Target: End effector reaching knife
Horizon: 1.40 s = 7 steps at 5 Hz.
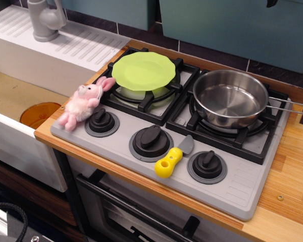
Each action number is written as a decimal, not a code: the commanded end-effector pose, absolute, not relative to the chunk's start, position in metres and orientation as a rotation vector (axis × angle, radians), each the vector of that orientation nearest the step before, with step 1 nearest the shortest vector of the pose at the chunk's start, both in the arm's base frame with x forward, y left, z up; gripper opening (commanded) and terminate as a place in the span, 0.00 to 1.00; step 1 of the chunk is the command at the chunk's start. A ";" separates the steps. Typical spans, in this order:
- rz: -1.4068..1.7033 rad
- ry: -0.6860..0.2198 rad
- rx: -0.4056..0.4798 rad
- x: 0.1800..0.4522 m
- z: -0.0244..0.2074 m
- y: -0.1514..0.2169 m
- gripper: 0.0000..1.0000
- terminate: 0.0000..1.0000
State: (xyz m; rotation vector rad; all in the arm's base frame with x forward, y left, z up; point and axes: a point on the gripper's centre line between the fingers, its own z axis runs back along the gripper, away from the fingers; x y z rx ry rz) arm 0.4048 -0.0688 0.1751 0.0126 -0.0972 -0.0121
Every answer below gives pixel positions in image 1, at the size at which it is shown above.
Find middle black stove knob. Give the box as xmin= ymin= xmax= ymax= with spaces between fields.
xmin=129 ymin=125 xmax=174 ymax=163

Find grey toy faucet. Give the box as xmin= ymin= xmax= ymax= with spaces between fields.
xmin=27 ymin=0 xmax=67 ymax=42

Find yellow handled toy knife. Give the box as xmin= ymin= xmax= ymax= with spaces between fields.
xmin=154 ymin=135 xmax=194 ymax=178

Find black braided cable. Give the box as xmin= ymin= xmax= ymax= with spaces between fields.
xmin=0 ymin=202 xmax=29 ymax=242

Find black burner grate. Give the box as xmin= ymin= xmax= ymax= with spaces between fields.
xmin=166 ymin=81 xmax=289 ymax=164
xmin=101 ymin=47 xmax=200 ymax=126

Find white toy sink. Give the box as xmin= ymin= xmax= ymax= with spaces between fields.
xmin=0 ymin=5 xmax=129 ymax=192

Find right black burner grate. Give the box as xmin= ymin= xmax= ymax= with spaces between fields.
xmin=166 ymin=81 xmax=289 ymax=164

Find stainless steel pan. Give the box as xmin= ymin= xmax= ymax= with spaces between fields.
xmin=192 ymin=70 xmax=303 ymax=129

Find grey toy stove top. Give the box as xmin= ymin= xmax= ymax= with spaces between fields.
xmin=50 ymin=48 xmax=292 ymax=220

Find toy oven door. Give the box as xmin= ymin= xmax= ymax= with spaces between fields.
xmin=76 ymin=170 xmax=220 ymax=241

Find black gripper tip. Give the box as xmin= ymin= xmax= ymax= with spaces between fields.
xmin=266 ymin=0 xmax=278 ymax=8

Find left black burner grate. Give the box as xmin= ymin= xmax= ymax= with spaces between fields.
xmin=101 ymin=47 xmax=200 ymax=126

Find right black stove knob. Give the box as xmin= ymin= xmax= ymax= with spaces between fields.
xmin=187 ymin=150 xmax=228 ymax=185

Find left teal cabinet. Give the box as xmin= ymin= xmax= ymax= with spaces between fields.
xmin=61 ymin=0 xmax=157 ymax=30

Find green plastic plate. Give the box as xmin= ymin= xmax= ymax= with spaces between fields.
xmin=112 ymin=52 xmax=176 ymax=91

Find orange sink drain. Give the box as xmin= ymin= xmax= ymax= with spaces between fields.
xmin=20 ymin=102 xmax=61 ymax=129

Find right teal cabinet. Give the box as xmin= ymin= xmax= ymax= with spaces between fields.
xmin=160 ymin=1 xmax=303 ymax=73

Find pink plush bunny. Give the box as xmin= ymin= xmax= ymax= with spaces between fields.
xmin=58 ymin=76 xmax=116 ymax=132

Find teal cabinet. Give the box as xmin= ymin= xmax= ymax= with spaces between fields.
xmin=160 ymin=1 xmax=303 ymax=73
xmin=61 ymin=0 xmax=157 ymax=30

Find left black stove knob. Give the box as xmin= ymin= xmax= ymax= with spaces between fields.
xmin=85 ymin=108 xmax=120 ymax=138

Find black stove knob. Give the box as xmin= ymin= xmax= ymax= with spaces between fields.
xmin=85 ymin=108 xmax=120 ymax=138
xmin=187 ymin=150 xmax=228 ymax=185
xmin=129 ymin=125 xmax=174 ymax=163

